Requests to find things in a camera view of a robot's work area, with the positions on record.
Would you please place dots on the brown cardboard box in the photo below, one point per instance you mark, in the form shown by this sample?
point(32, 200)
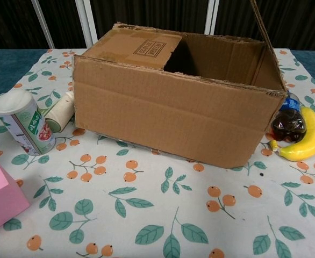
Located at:
point(157, 113)

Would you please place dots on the white cap green jar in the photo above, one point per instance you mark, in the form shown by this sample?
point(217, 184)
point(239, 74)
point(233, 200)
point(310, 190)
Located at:
point(25, 123)

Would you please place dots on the floral leaf print tablecloth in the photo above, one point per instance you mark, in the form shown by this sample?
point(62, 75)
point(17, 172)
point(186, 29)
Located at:
point(157, 209)

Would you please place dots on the cola bottle blue label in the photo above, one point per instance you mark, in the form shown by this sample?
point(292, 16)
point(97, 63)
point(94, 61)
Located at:
point(289, 126)

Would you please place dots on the yellow banana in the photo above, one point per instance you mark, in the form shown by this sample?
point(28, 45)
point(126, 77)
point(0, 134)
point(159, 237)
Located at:
point(312, 134)

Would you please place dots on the teal table cover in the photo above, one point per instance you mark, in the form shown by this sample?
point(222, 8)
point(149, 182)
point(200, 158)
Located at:
point(1, 67)

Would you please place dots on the pink cube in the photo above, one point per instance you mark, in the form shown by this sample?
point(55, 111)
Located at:
point(1, 199)

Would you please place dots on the wide white frame post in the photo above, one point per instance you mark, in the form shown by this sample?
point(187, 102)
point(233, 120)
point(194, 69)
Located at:
point(85, 16)

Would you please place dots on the thin white frame post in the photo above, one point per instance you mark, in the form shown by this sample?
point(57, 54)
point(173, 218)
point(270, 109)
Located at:
point(41, 21)

